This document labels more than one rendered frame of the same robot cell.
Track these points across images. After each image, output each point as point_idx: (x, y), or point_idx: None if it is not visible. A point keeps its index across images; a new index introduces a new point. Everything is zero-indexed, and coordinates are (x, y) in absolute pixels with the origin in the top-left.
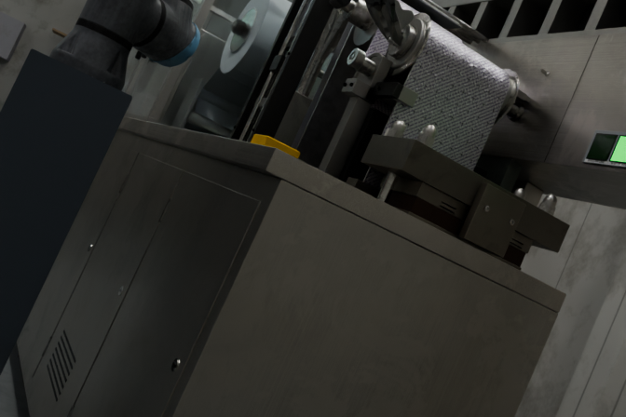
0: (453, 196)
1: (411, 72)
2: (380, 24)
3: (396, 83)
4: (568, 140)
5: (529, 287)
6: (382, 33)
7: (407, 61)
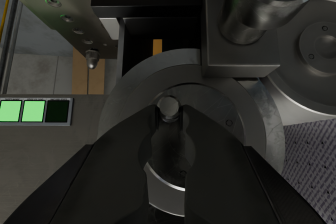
0: None
1: (117, 61)
2: (204, 144)
3: (96, 2)
4: (99, 116)
5: None
6: (208, 120)
7: (140, 81)
